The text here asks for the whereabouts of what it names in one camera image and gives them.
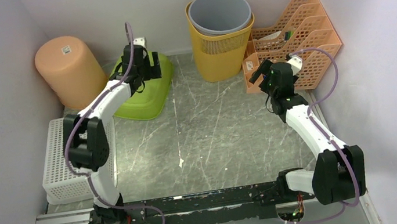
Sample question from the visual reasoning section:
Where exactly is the yellow slatted waste basket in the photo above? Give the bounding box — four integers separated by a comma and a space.
185, 2, 255, 82

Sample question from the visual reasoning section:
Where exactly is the white perforated tray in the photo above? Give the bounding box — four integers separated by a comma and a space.
42, 118, 118, 205

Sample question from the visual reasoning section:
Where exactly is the large orange plastic bucket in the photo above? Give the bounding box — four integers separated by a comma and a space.
34, 36, 108, 110

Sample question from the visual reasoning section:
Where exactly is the grey plastic bucket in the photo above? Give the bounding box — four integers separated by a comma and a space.
187, 0, 252, 36

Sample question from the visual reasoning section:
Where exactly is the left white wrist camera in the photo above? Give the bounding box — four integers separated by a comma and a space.
133, 37, 146, 48

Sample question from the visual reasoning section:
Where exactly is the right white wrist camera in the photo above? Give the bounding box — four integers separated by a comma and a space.
286, 55, 303, 76

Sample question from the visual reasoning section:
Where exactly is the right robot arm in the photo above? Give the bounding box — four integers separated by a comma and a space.
249, 52, 366, 207

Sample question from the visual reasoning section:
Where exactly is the orange plastic file organizer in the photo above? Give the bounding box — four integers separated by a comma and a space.
242, 0, 342, 94

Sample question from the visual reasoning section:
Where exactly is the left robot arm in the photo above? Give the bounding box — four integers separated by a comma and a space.
63, 43, 162, 224

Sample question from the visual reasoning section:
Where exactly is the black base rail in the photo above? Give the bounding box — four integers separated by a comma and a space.
88, 178, 313, 224

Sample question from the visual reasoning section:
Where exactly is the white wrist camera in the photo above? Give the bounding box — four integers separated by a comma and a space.
286, 55, 303, 76
133, 37, 146, 48

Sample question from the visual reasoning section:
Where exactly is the green plastic basin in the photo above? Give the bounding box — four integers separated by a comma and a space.
114, 53, 174, 121

